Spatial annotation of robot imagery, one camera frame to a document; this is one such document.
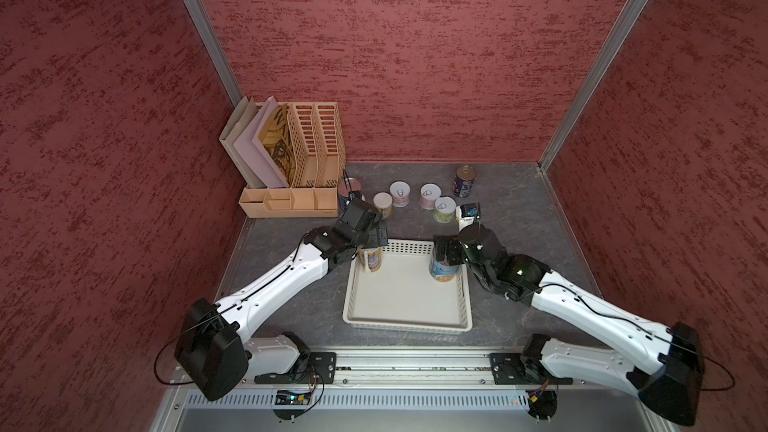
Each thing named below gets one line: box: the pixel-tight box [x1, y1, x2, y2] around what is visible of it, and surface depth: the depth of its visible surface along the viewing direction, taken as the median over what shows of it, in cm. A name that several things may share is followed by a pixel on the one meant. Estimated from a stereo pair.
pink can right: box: [419, 182, 442, 210], surface depth 107 cm
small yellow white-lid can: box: [373, 191, 393, 219], surface depth 103 cm
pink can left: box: [389, 180, 411, 208], surface depth 107 cm
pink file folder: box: [233, 96, 290, 189], surface depth 94 cm
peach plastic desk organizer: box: [238, 101, 347, 219], surface depth 105 cm
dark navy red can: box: [452, 164, 477, 198], surface depth 108 cm
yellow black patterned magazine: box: [259, 103, 295, 187], surface depth 102 cm
